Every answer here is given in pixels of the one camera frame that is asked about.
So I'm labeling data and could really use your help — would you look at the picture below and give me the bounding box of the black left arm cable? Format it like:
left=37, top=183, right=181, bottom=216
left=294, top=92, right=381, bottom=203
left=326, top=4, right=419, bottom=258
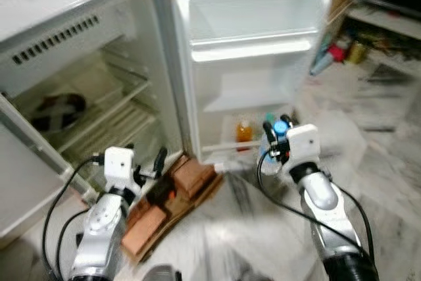
left=41, top=155, right=106, bottom=279

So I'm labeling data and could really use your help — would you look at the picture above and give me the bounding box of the small red container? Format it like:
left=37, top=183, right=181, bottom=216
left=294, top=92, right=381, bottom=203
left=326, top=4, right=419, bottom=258
left=327, top=43, right=348, bottom=64

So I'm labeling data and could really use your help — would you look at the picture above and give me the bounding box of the dark round dish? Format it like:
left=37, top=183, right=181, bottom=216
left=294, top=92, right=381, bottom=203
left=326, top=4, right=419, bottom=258
left=29, top=91, right=88, bottom=133

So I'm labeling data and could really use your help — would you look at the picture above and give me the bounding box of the white wall shelf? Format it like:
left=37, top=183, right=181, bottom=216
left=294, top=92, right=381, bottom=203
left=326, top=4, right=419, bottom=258
left=345, top=4, right=421, bottom=40

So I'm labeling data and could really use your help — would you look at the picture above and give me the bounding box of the clear bottle blue cap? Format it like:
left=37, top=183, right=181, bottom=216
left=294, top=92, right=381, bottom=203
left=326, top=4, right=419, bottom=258
left=258, top=116, right=294, bottom=177

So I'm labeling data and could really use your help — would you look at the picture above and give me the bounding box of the fridge door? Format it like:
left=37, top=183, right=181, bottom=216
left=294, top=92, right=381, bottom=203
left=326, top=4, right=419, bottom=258
left=152, top=0, right=334, bottom=165

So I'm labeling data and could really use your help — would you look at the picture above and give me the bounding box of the orange juice bottle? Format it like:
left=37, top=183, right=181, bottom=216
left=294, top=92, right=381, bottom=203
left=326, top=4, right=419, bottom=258
left=235, top=118, right=255, bottom=144

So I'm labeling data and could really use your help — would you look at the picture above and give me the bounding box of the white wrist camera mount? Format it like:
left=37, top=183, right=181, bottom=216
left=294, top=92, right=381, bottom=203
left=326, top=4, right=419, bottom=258
left=284, top=124, right=322, bottom=167
left=103, top=146, right=138, bottom=193

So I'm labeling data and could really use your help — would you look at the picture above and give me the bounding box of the wire fridge shelf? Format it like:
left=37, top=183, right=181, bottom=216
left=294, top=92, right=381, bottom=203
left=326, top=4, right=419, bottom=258
left=49, top=77, right=162, bottom=161

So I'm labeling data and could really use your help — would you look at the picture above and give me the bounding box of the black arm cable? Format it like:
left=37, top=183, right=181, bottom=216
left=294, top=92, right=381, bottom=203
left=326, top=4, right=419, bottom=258
left=256, top=151, right=376, bottom=259
left=41, top=155, right=106, bottom=279

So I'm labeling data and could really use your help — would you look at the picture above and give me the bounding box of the grey blue bottle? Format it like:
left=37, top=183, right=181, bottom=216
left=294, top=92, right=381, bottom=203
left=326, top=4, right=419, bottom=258
left=309, top=49, right=335, bottom=77

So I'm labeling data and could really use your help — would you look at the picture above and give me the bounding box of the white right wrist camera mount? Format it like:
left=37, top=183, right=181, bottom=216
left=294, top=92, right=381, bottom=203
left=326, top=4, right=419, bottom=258
left=284, top=124, right=322, bottom=167

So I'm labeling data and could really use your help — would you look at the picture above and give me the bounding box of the small grey fridge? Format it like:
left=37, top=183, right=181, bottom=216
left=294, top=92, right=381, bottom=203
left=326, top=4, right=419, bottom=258
left=0, top=0, right=195, bottom=250

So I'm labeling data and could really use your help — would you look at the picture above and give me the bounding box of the grey left robot leg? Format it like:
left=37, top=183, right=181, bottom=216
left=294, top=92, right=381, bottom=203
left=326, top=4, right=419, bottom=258
left=134, top=264, right=183, bottom=281

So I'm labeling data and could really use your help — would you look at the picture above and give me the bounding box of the white door shelf rail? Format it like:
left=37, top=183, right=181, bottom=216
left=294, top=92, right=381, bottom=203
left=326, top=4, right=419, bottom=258
left=189, top=29, right=316, bottom=64

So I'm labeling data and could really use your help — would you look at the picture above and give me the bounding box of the brown wooden fridge base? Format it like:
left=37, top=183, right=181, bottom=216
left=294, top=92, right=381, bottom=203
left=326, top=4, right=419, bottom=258
left=120, top=154, right=226, bottom=266

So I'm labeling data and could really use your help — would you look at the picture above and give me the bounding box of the gold can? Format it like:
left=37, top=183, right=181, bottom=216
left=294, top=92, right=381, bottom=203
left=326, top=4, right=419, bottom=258
left=347, top=41, right=368, bottom=65

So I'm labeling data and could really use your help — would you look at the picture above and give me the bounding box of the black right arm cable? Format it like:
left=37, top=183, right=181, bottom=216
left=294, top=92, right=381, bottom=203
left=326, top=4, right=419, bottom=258
left=256, top=151, right=376, bottom=259

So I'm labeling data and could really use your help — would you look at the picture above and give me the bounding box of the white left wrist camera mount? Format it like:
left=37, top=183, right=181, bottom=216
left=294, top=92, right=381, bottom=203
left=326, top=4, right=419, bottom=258
left=103, top=146, right=138, bottom=193

